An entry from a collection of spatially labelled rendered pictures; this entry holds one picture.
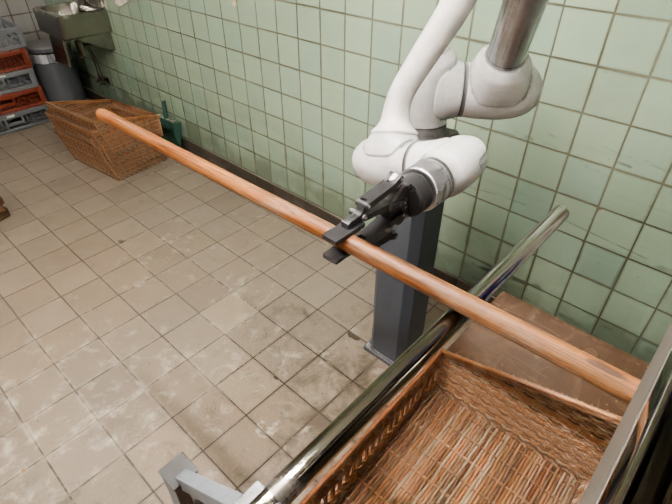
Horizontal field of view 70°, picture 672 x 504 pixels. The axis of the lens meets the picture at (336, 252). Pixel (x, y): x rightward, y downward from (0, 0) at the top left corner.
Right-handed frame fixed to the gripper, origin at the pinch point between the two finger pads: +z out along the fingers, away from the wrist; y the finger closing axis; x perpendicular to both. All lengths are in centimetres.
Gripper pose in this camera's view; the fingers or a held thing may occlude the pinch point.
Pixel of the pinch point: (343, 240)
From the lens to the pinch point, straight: 76.8
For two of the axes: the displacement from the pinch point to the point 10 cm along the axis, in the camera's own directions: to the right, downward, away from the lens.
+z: -6.7, 4.6, -5.9
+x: -7.4, -4.1, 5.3
